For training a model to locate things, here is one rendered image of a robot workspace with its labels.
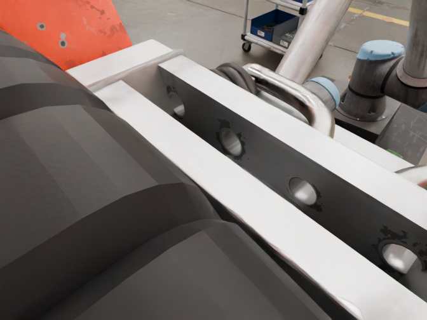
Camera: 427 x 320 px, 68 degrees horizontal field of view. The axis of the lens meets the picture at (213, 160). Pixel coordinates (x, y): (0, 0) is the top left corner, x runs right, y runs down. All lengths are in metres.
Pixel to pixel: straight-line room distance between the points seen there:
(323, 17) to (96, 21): 0.72
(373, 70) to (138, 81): 1.23
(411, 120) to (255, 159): 1.58
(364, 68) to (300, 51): 0.53
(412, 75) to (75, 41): 1.14
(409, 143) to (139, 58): 1.45
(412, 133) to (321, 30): 0.88
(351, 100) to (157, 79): 1.29
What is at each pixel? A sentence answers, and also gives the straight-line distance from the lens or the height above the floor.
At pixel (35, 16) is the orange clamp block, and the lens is 0.24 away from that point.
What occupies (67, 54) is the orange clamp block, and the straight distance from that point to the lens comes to 0.23.
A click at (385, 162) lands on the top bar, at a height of 0.98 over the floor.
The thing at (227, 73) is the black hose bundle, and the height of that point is 1.04.
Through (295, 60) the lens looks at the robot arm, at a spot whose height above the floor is 0.81.
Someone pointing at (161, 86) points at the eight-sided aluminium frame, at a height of 1.11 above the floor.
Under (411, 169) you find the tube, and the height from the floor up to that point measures 1.01.
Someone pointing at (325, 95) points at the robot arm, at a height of 0.81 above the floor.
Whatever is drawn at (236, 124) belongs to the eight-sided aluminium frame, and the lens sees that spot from 0.15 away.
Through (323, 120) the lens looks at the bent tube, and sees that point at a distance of 0.34.
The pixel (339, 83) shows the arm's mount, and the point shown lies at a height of 0.39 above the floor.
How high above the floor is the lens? 1.21
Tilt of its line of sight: 45 degrees down
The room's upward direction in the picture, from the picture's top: straight up
